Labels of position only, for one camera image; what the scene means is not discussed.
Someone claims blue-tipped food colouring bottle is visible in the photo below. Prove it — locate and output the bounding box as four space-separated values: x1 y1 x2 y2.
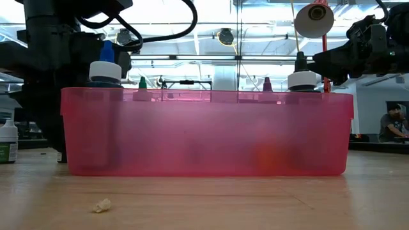
85 40 125 96

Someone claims red desk lamp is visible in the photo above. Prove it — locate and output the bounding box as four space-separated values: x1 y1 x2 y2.
293 0 336 94

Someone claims green-tipped food colouring bottle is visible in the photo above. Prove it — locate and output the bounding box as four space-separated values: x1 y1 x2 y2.
132 75 153 102

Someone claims black ceiling cord reel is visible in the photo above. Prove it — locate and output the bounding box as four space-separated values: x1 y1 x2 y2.
218 27 236 46

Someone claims dark horizontal ceiling rail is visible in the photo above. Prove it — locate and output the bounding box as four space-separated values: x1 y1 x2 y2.
129 54 316 62

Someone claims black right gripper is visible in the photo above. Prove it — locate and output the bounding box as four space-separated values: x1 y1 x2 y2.
311 15 397 86

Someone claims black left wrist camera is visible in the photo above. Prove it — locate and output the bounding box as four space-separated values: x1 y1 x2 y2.
115 41 143 80

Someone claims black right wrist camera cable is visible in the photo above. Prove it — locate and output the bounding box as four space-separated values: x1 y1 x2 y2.
374 0 390 22

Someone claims black hanging cable with coil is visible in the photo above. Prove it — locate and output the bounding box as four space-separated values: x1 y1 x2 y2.
235 0 241 104

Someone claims person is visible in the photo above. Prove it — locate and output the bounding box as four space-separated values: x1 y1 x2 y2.
378 103 409 144

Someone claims white building column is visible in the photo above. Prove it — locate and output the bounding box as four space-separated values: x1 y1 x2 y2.
212 65 238 92

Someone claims small crumpled paper crumb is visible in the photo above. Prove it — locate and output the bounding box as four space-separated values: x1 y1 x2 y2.
92 197 112 214

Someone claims dark low counter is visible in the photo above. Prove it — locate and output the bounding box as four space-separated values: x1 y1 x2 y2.
348 140 409 155

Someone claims thin black metal stand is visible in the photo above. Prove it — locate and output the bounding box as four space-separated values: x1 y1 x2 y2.
159 79 214 103

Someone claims small green-labelled dropper bottle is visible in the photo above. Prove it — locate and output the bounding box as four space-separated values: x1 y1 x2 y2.
0 119 19 165

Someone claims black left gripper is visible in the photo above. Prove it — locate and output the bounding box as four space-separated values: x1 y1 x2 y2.
0 31 100 153

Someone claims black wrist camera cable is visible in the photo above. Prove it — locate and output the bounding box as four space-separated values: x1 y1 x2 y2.
76 0 199 54
374 0 390 22

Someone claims black left wrist camera cable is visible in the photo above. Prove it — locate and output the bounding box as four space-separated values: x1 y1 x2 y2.
76 0 199 54

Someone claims translucent pink-red plastic bin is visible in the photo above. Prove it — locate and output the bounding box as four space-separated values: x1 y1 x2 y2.
59 86 355 177

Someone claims yellow hanging cord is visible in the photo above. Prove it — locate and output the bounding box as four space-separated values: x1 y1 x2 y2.
289 0 302 55

